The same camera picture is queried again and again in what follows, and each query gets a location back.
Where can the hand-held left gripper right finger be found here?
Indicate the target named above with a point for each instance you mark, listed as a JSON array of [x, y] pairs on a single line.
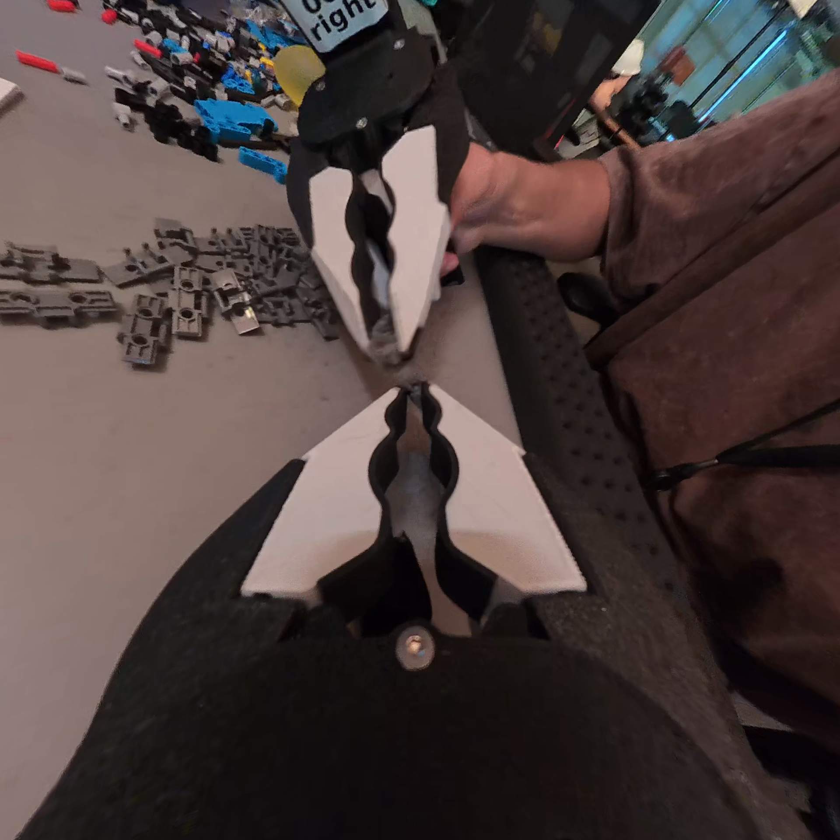
[[512, 525]]

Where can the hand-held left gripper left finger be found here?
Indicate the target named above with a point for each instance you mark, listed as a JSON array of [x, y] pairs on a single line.
[[315, 525]]

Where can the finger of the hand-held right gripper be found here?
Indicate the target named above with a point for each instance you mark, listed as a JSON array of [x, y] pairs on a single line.
[[331, 229], [420, 229]]

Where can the pile of grey track links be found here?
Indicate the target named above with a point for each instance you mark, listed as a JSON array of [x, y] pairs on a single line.
[[197, 282]]

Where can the person's right forearm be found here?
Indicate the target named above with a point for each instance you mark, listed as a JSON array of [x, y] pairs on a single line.
[[564, 203]]

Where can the grey desk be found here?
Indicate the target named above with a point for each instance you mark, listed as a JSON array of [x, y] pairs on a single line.
[[164, 459]]

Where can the yellow plastic dome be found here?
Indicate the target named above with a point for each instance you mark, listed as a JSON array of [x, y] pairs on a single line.
[[295, 69]]

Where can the small blue building beam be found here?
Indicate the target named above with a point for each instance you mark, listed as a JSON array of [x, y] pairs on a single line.
[[262, 164]]

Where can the blue building block assembly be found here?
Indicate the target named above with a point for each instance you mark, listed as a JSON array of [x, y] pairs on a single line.
[[229, 121]]

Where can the pile of mixed building parts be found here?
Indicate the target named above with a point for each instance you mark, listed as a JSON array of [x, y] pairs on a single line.
[[216, 46]]

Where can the black monitor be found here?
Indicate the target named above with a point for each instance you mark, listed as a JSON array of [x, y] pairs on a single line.
[[525, 65]]

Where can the grey building connector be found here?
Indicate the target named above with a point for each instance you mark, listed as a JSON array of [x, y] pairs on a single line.
[[118, 73], [148, 85], [123, 115]]

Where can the grey building pin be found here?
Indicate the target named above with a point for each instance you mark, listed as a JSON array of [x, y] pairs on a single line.
[[74, 75]]

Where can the blue sticker sheet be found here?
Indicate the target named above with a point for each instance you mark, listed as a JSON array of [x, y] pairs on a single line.
[[8, 92]]

